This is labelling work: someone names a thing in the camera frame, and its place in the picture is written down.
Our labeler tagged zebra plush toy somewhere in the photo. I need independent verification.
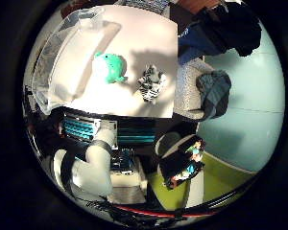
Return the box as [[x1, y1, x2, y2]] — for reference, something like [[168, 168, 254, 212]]
[[136, 64, 167, 104]]

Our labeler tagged rack with teal lights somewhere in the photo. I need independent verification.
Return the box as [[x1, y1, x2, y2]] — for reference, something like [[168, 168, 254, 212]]
[[61, 111, 157, 145]]

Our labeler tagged blue plaid cloth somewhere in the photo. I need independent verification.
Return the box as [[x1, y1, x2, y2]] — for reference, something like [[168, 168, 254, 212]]
[[195, 70, 233, 121]]

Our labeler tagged red cable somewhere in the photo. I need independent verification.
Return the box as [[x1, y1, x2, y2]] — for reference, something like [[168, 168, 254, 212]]
[[113, 204, 215, 219]]

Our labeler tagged green frog plush toy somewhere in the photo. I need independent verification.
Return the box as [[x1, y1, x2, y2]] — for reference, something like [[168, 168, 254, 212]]
[[92, 51, 129, 84]]

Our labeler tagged clear plastic container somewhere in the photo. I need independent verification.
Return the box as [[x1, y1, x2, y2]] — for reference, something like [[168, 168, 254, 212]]
[[31, 7, 123, 116]]

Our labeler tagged grey armchair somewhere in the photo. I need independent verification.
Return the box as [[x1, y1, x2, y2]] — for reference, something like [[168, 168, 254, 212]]
[[173, 57, 215, 121]]

